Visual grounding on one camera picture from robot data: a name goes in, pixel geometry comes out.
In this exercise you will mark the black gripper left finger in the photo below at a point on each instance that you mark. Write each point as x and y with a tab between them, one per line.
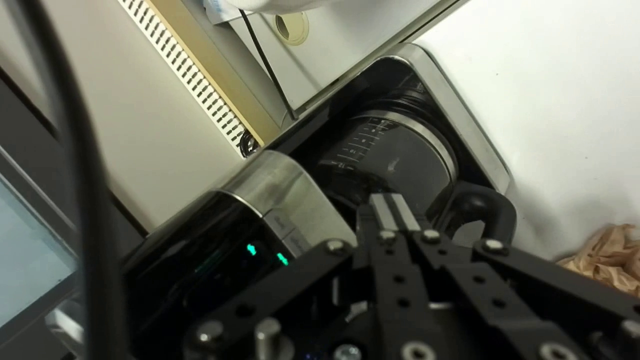
392	281

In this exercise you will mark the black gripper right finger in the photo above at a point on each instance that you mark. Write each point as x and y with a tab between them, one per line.
466	281

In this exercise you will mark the glass coffee carafe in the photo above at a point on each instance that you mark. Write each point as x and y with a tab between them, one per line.
401	160

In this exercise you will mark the black silver coffee maker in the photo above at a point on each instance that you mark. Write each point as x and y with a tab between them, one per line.
280	200

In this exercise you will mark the crumpled brown paper bag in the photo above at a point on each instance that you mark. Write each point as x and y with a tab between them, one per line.
610	261

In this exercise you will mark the beige tape roll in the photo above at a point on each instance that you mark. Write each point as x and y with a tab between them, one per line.
292	29

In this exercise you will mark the white slotted radiator vent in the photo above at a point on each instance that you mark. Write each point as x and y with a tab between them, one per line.
190	73

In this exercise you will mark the dark framed window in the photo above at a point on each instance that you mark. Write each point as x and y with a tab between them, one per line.
27	253

